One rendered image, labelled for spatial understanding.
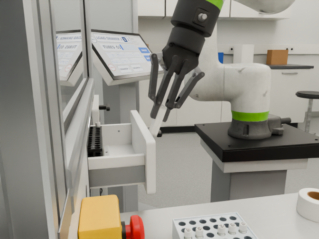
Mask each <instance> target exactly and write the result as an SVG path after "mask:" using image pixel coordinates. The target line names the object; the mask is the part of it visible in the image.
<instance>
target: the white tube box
mask: <svg viewBox="0 0 319 239"><path fill-rule="evenodd" d="M240 222H245V221H244V220H243V218H242V217H241V216H240V215H239V213H238V212H230V213H221V214H211V215H203V216H194V217H184V218H176V219H172V238H173V239H185V236H184V230H185V229H186V228H190V229H192V237H191V239H197V238H196V228H197V227H202V228H203V238H202V239H258V237H257V236H256V235H255V234H254V232H253V231H252V230H251V229H250V227H249V226H248V225H247V230H246V233H245V234H242V233H240V232H239V223H240ZM230 223H234V224H235V225H236V232H235V235H231V234H229V231H228V227H229V224H230ZM219 224H223V225H225V235H224V236H219V235H218V231H217V230H218V225H219Z"/></svg>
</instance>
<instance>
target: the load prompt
mask: <svg viewBox="0 0 319 239"><path fill-rule="evenodd" d="M93 35H94V37H95V38H96V40H97V41H98V42H114V43H133V42H132V41H131V40H130V38H129V37H128V36H116V35H104V34H93Z"/></svg>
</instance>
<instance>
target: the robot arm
mask: <svg viewBox="0 0 319 239"><path fill-rule="evenodd" d="M224 1H225V0H178V1H177V4H176V7H175V10H174V13H173V16H172V19H171V23H172V25H173V26H174V27H173V28H172V31H171V33H170V36H169V39H168V42H167V45H166V46H165V47H164V48H163V49H162V51H161V52H159V53H151V54H150V61H151V71H150V84H149V93H148V97H149V98H150V99H151V100H152V101H153V102H154V104H153V107H152V110H151V113H150V117H151V118H153V120H152V122H151V125H150V128H149V131H150V133H151V135H152V136H155V137H156V136H157V134H158V131H159V129H160V126H161V124H162V122H166V121H167V119H168V116H169V113H170V111H171V110H172V109H180V108H181V106H182V105H183V103H184V102H185V100H186V99H187V97H188V96H190V97H191V98H192V99H194V100H196V101H228V102H230V103H231V113H232V122H231V125H230V127H229V129H228V135H229V136H231V137H234V138H239V139H247V140H260V139H266V138H269V137H271V135H272V134H275V135H281V134H283V128H281V127H283V124H286V123H291V118H280V117H279V116H275V115H271V114H269V112H270V99H271V78H272V71H271V68H270V67H269V66H267V65H264V64H259V63H242V64H222V63H220V62H219V60H218V49H217V19H218V17H219V14H220V11H221V9H222V6H223V3H224ZM234 1H236V2H239V3H241V4H243V5H245V6H247V7H249V8H251V9H253V10H255V11H257V12H259V13H262V14H266V15H272V14H277V13H280V12H282V11H284V10H286V9H287V8H288V7H290V6H291V5H292V4H293V3H294V2H295V0H234ZM161 58H163V61H164V65H165V68H166V69H165V71H164V75H163V78H162V81H161V84H160V86H159V90H158V92H157V95H156V88H157V80H158V71H159V63H160V62H161ZM174 72H175V78H174V81H173V84H172V86H171V89H170V91H169V95H168V97H167V100H166V103H165V105H162V102H163V99H164V96H165V94H166V91H167V88H168V85H169V82H170V80H171V77H172V76H173V74H174ZM184 78H185V80H184V88H183V89H182V91H181V92H180V94H179V95H178V97H177V94H178V91H179V89H180V86H181V83H182V81H183V79H184ZM176 97H177V98H176Z"/></svg>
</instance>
